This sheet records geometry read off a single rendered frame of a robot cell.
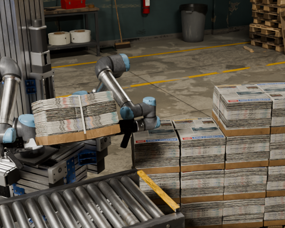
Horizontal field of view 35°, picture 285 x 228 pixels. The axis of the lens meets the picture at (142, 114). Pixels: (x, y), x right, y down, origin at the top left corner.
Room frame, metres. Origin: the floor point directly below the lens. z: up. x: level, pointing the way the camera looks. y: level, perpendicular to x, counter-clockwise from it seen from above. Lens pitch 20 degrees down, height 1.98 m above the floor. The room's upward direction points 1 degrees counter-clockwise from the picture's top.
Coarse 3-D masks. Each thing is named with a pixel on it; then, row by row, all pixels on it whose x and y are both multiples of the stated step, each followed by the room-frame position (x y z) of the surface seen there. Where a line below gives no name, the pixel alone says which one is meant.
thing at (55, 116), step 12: (36, 108) 2.22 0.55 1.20; (48, 108) 2.09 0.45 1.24; (60, 108) 2.13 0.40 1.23; (72, 108) 2.15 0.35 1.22; (36, 120) 2.26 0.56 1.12; (48, 120) 2.07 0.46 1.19; (60, 120) 2.10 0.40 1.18; (72, 120) 2.12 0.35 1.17; (36, 132) 2.28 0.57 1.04; (48, 132) 2.05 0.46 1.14; (60, 132) 2.10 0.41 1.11; (72, 132) 2.10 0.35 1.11
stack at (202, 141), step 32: (160, 128) 2.82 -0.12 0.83; (192, 128) 2.81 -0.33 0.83; (160, 160) 2.61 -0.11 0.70; (192, 160) 2.63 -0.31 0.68; (224, 160) 2.68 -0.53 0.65; (256, 160) 2.67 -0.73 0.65; (192, 192) 2.63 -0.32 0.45; (224, 192) 2.65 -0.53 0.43; (256, 192) 2.67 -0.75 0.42; (192, 224) 2.63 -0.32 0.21
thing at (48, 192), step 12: (84, 180) 2.18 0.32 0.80; (96, 180) 2.17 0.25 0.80; (108, 180) 2.19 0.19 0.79; (120, 180) 2.22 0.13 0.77; (36, 192) 2.06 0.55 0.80; (48, 192) 2.06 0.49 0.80; (60, 192) 2.08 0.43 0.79; (0, 204) 1.95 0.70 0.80; (24, 204) 2.00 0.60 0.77; (12, 216) 1.97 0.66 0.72
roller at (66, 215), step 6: (54, 192) 2.06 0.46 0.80; (54, 198) 2.01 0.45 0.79; (60, 198) 2.00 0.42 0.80; (54, 204) 1.98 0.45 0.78; (60, 204) 1.94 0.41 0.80; (60, 210) 1.90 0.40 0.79; (66, 210) 1.89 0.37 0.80; (66, 216) 1.84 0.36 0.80; (72, 216) 1.85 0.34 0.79; (66, 222) 1.80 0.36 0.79; (72, 222) 1.79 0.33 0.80
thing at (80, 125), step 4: (76, 96) 2.18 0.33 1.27; (80, 96) 2.18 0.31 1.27; (84, 96) 2.19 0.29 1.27; (76, 100) 2.16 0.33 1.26; (84, 100) 2.18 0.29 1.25; (76, 104) 2.16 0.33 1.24; (84, 104) 2.17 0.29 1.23; (76, 108) 2.15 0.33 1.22; (84, 108) 2.17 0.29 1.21; (76, 112) 2.14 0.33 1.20; (80, 112) 2.15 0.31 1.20; (84, 112) 2.16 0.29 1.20; (76, 116) 2.14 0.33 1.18; (80, 116) 2.14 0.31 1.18; (84, 116) 2.15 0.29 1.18; (80, 120) 2.14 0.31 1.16; (84, 120) 2.15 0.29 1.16; (88, 120) 2.15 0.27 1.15; (80, 124) 2.13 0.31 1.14; (88, 124) 2.15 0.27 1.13; (80, 128) 2.12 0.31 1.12; (88, 128) 2.13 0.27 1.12; (84, 140) 2.12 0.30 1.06
